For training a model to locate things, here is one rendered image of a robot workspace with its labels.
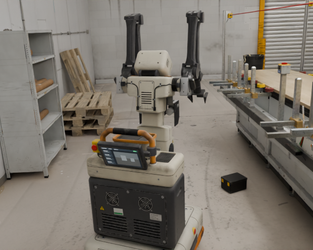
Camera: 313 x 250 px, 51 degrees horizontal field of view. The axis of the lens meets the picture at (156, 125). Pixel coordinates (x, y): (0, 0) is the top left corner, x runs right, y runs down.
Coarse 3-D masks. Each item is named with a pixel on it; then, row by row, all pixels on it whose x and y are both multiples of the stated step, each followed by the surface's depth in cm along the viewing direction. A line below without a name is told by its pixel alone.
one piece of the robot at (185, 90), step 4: (184, 80) 202; (188, 80) 203; (184, 84) 202; (188, 84) 203; (180, 88) 203; (184, 88) 202; (188, 88) 206; (180, 92) 204; (184, 92) 203; (188, 92) 205
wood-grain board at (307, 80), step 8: (248, 72) 438; (256, 72) 435; (264, 72) 433; (272, 72) 430; (296, 72) 421; (264, 80) 373; (272, 80) 371; (288, 80) 367; (304, 80) 363; (312, 80) 361; (288, 88) 324; (304, 88) 320; (288, 96) 292; (304, 96) 287; (304, 104) 263
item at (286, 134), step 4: (268, 132) 209; (272, 132) 209; (276, 132) 208; (280, 132) 208; (284, 132) 208; (288, 132) 207; (268, 136) 207; (272, 136) 207; (276, 136) 207; (280, 136) 207; (284, 136) 207; (288, 136) 208; (292, 136) 208; (296, 136) 208; (300, 136) 208; (304, 136) 208
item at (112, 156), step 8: (104, 144) 175; (112, 144) 174; (120, 144) 173; (128, 144) 172; (136, 144) 171; (104, 152) 180; (112, 152) 178; (120, 152) 175; (128, 152) 173; (136, 152) 171; (144, 152) 175; (152, 152) 175; (104, 160) 184; (112, 160) 182; (120, 160) 180; (128, 160) 178; (136, 160) 176; (144, 160) 175; (136, 168) 180; (144, 168) 178
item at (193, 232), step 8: (192, 208) 235; (200, 208) 237; (192, 216) 225; (200, 216) 231; (192, 224) 218; (200, 224) 231; (184, 232) 208; (192, 232) 213; (200, 232) 235; (88, 240) 205; (96, 240) 204; (104, 240) 204; (112, 240) 203; (120, 240) 203; (184, 240) 202; (192, 240) 212; (200, 240) 232; (88, 248) 201; (96, 248) 200; (104, 248) 198; (112, 248) 197; (120, 248) 196; (128, 248) 196; (136, 248) 195; (144, 248) 195; (152, 248) 195; (160, 248) 194; (176, 248) 194; (184, 248) 197; (192, 248) 211
